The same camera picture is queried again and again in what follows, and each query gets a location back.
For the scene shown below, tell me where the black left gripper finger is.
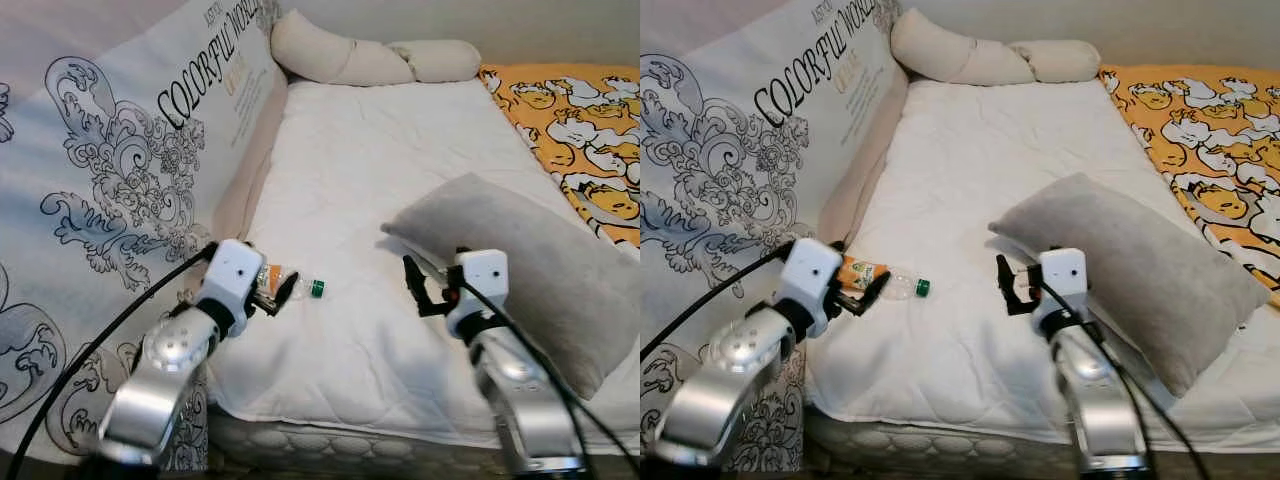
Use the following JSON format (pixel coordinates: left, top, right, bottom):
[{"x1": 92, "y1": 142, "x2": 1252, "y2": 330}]
[
  {"x1": 272, "y1": 273, "x2": 302, "y2": 317},
  {"x1": 856, "y1": 270, "x2": 892, "y2": 316}
]

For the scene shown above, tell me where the plastic bottle with orange label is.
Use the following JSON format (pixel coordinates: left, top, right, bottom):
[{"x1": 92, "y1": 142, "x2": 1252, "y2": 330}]
[
  {"x1": 258, "y1": 263, "x2": 327, "y2": 301},
  {"x1": 838, "y1": 256, "x2": 933, "y2": 299}
]

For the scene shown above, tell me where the grey pillow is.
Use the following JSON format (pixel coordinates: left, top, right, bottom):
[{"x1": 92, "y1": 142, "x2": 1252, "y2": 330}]
[
  {"x1": 988, "y1": 172, "x2": 1271, "y2": 398},
  {"x1": 381, "y1": 172, "x2": 641, "y2": 401}
]

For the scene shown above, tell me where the orange cartoon print blanket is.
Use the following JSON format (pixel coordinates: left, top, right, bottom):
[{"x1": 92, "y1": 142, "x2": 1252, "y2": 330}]
[
  {"x1": 478, "y1": 64, "x2": 641, "y2": 249},
  {"x1": 1098, "y1": 64, "x2": 1280, "y2": 306}
]

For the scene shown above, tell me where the white quilted mattress pad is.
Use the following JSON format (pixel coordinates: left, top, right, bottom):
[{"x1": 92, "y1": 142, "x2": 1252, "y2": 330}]
[
  {"x1": 805, "y1": 78, "x2": 1280, "y2": 446},
  {"x1": 207, "y1": 78, "x2": 641, "y2": 456}
]

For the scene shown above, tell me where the beige padded bed bumper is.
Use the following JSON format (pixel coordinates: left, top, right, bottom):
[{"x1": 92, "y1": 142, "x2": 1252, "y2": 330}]
[
  {"x1": 818, "y1": 68, "x2": 909, "y2": 246},
  {"x1": 210, "y1": 68, "x2": 291, "y2": 246}
]

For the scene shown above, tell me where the grey patterned mattress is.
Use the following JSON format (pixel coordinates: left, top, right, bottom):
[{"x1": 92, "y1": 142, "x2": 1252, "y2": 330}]
[
  {"x1": 805, "y1": 405, "x2": 1280, "y2": 479},
  {"x1": 205, "y1": 405, "x2": 641, "y2": 479}
]

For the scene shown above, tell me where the white printed bed guard panel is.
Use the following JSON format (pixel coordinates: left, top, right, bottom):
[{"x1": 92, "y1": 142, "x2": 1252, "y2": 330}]
[
  {"x1": 640, "y1": 0, "x2": 904, "y2": 471},
  {"x1": 0, "y1": 0, "x2": 284, "y2": 471}
]

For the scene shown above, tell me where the beige bolster pillow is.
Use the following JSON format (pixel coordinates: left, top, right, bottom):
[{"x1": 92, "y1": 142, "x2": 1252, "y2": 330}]
[
  {"x1": 890, "y1": 8, "x2": 1102, "y2": 86},
  {"x1": 270, "y1": 10, "x2": 483, "y2": 87}
]

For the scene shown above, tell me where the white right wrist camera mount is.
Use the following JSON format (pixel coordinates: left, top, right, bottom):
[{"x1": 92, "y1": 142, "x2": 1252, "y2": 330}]
[
  {"x1": 1038, "y1": 247, "x2": 1090, "y2": 336},
  {"x1": 447, "y1": 249, "x2": 509, "y2": 337}
]

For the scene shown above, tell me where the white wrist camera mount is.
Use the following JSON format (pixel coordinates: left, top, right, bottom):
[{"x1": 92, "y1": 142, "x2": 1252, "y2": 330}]
[
  {"x1": 197, "y1": 239, "x2": 267, "y2": 316},
  {"x1": 447, "y1": 249, "x2": 509, "y2": 337},
  {"x1": 778, "y1": 238, "x2": 846, "y2": 315},
  {"x1": 1038, "y1": 247, "x2": 1090, "y2": 336}
]

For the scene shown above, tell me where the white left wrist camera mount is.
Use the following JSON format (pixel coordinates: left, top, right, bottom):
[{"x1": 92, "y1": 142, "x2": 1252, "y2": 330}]
[
  {"x1": 778, "y1": 238, "x2": 846, "y2": 315},
  {"x1": 197, "y1": 239, "x2": 267, "y2": 316}
]

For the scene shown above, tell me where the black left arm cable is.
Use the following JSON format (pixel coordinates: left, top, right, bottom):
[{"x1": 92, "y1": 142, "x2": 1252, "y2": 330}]
[
  {"x1": 5, "y1": 243, "x2": 219, "y2": 479},
  {"x1": 640, "y1": 243, "x2": 796, "y2": 359}
]

